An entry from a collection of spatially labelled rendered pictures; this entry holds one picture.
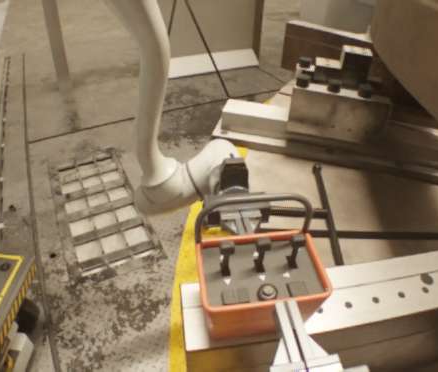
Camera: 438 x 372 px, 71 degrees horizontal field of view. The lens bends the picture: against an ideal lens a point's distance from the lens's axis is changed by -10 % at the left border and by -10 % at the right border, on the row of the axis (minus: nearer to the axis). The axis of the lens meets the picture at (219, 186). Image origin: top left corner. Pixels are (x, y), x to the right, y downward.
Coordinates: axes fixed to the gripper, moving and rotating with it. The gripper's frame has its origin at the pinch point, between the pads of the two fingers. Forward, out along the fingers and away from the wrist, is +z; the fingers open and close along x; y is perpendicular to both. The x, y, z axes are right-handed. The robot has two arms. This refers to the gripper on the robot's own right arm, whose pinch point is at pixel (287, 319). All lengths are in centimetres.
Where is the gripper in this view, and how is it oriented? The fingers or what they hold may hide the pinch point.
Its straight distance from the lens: 44.1
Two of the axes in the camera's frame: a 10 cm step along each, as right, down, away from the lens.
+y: 0.3, -7.8, -6.3
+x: -9.9, 0.6, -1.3
